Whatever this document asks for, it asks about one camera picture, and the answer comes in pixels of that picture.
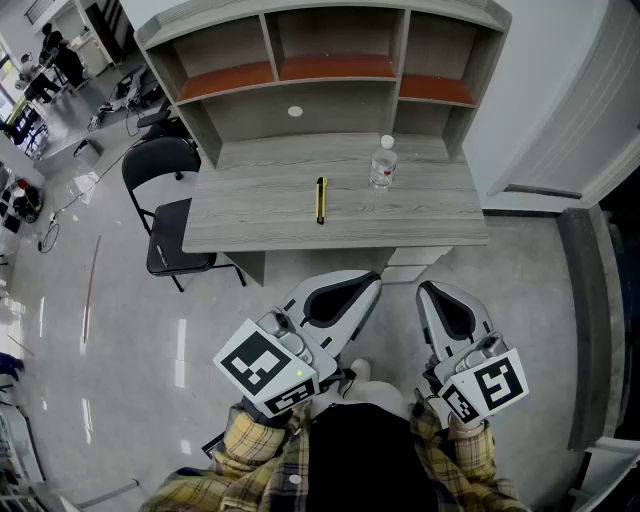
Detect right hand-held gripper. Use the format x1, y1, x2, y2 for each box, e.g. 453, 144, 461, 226
417, 280, 530, 430

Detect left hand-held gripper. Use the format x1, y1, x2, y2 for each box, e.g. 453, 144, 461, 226
213, 269, 384, 419

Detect yellow black utility knife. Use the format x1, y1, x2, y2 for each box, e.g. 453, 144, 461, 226
314, 176, 329, 225

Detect clear plastic water bottle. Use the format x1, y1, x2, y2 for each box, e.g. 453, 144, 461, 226
368, 134, 399, 195

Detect person's left forearm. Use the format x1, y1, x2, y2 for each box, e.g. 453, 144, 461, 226
154, 399, 311, 512

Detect person's right forearm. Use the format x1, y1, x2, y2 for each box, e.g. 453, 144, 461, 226
409, 399, 531, 512

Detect grey desk leg panel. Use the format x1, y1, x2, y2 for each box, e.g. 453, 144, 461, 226
224, 249, 267, 287

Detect person's legs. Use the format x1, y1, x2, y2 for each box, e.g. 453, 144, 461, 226
344, 357, 412, 416

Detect grey stone threshold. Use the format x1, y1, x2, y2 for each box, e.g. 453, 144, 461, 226
557, 207, 626, 451

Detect person's black torso clothing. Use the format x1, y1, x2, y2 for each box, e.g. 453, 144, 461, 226
299, 402, 441, 512

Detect black folding chair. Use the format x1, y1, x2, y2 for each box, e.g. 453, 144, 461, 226
121, 137, 249, 294

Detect black flat case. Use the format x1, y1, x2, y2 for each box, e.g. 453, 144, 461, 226
201, 432, 227, 459

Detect white cabinet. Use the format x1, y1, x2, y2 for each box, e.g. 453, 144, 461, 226
564, 437, 640, 512

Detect white door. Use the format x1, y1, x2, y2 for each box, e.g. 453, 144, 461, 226
487, 0, 640, 206

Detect thin red floor stick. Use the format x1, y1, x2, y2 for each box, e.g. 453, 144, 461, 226
82, 234, 103, 344

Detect black office chair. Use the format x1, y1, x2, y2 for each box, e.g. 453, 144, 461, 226
137, 99, 194, 182

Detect grey wooden shelf hutch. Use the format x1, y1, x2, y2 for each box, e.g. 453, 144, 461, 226
133, 0, 514, 171

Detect black equipment pile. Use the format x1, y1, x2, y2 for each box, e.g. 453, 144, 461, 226
0, 177, 44, 234

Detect black wheeled cart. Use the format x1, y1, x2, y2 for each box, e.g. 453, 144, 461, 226
0, 102, 49, 151

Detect black floor cable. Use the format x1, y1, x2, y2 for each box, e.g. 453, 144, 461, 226
37, 144, 131, 254

